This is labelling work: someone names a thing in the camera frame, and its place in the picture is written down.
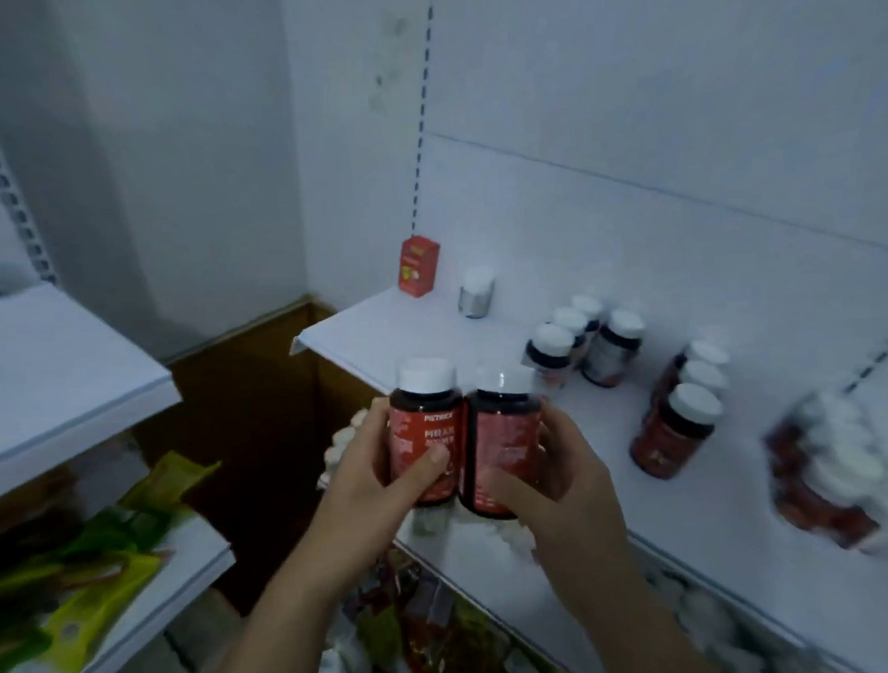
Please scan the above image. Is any person's left hand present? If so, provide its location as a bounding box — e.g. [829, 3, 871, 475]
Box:
[298, 394, 457, 578]

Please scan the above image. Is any person's right hand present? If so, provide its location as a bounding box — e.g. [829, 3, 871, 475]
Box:
[476, 393, 637, 614]

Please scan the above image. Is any white metal shelf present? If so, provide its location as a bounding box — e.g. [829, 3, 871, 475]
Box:
[0, 40, 244, 673]
[270, 0, 888, 673]

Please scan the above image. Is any silver label bottle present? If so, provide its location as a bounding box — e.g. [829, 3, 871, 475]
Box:
[455, 265, 499, 321]

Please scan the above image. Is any person's left forearm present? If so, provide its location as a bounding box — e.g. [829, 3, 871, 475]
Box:
[187, 543, 373, 673]

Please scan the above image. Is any red carton box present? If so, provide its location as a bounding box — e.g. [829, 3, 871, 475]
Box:
[396, 234, 444, 300]

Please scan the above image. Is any pile of mixed packets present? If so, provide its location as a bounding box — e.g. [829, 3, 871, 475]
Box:
[306, 533, 581, 673]

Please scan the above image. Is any pile of snack bags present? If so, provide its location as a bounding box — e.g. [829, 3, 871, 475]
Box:
[0, 447, 233, 673]

